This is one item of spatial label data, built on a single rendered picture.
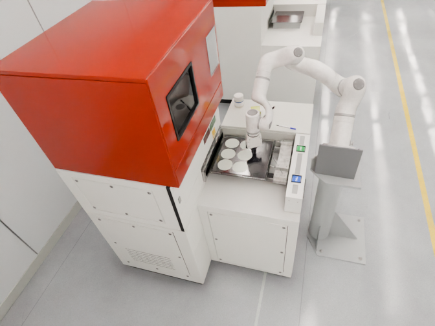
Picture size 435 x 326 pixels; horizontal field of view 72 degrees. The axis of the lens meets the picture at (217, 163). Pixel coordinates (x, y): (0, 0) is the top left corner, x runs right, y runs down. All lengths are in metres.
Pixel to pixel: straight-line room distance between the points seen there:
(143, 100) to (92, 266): 2.00
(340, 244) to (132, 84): 2.12
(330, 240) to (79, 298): 2.08
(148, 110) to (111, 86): 0.16
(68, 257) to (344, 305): 2.28
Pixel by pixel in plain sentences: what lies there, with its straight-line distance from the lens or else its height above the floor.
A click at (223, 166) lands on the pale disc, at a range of 1.98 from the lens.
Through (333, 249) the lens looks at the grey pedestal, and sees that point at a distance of 2.70.
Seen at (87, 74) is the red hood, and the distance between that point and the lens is 1.25.
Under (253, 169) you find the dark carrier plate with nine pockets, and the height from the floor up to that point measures 0.90.
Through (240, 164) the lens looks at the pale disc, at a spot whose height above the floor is 0.90.
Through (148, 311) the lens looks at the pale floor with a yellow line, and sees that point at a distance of 2.58.
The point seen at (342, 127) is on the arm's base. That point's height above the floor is 1.12.
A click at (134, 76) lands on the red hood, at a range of 1.14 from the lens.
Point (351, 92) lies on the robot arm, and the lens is 1.93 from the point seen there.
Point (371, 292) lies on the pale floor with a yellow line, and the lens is 2.63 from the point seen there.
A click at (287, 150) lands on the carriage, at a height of 0.88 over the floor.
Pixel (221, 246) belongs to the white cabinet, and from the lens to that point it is 2.28.
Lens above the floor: 2.33
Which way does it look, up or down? 45 degrees down
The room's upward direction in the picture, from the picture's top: 9 degrees counter-clockwise
